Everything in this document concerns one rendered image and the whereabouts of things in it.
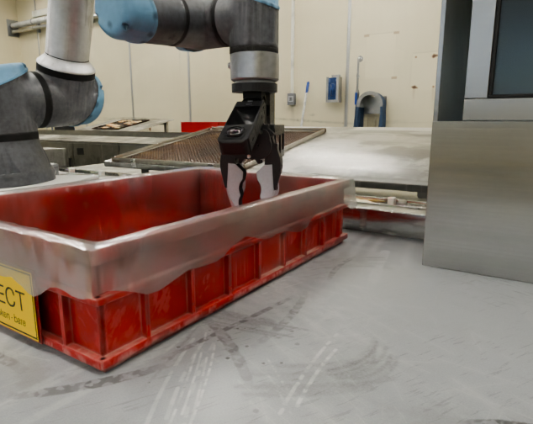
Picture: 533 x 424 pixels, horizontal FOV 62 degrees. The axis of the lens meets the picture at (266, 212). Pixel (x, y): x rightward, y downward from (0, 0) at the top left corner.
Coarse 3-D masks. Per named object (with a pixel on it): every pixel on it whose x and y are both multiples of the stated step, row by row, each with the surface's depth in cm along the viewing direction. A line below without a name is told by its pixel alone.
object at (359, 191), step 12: (84, 168) 180; (96, 168) 180; (108, 168) 180; (120, 168) 180; (132, 168) 180; (360, 192) 120; (372, 192) 120; (384, 192) 120; (396, 192) 120; (408, 192) 120
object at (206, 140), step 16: (208, 128) 175; (288, 128) 158; (304, 128) 154; (320, 128) 151; (160, 144) 154; (176, 144) 155; (192, 144) 152; (208, 144) 149; (288, 144) 137; (112, 160) 138; (128, 160) 134; (144, 160) 130; (160, 160) 127; (176, 160) 131; (192, 160) 128; (208, 160) 126
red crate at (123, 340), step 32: (320, 224) 63; (224, 256) 44; (256, 256) 50; (288, 256) 57; (192, 288) 41; (224, 288) 46; (256, 288) 51; (64, 320) 35; (96, 320) 34; (128, 320) 36; (160, 320) 39; (192, 320) 41; (64, 352) 36; (96, 352) 34; (128, 352) 35
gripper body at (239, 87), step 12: (240, 84) 66; (252, 84) 65; (264, 84) 66; (276, 84) 67; (252, 96) 68; (264, 96) 69; (264, 120) 70; (264, 132) 67; (276, 132) 69; (264, 144) 67; (240, 156) 68; (252, 156) 68; (264, 156) 67
